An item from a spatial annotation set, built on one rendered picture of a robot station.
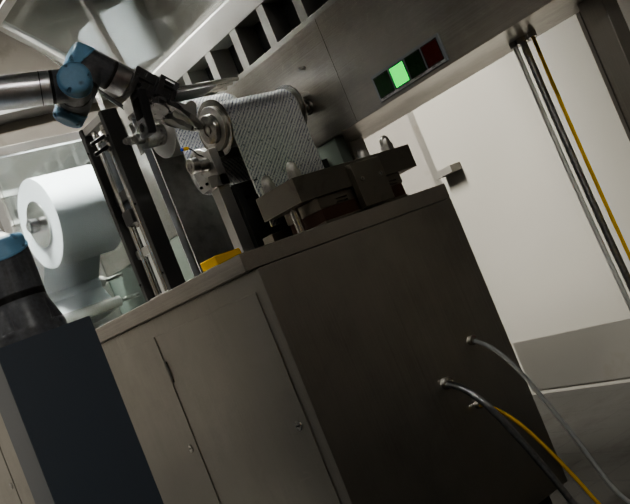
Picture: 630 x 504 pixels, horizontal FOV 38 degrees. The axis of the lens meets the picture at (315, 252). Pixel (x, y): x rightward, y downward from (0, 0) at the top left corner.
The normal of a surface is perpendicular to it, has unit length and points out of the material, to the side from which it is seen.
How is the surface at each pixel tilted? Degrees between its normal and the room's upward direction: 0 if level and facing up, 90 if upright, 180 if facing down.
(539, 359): 90
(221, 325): 90
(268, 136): 90
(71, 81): 90
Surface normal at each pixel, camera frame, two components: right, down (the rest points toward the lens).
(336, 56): -0.73, 0.27
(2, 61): 0.46, -0.22
